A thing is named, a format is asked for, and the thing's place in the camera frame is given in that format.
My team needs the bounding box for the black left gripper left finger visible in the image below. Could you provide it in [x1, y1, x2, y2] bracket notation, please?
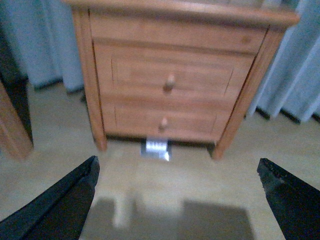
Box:
[0, 156, 100, 240]

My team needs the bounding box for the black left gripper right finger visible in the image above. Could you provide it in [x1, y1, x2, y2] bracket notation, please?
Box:
[257, 158, 320, 240]

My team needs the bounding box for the wooden drawer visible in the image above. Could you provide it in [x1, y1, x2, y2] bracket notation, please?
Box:
[94, 43, 254, 111]
[101, 103, 230, 142]

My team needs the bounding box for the wooden furniture at left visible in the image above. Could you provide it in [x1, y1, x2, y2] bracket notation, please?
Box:
[0, 35, 34, 160]

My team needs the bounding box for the wooden nightstand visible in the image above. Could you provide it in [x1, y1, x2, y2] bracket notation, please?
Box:
[67, 0, 300, 159]

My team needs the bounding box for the grey curtain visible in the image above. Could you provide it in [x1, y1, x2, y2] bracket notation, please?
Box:
[0, 0, 320, 123]

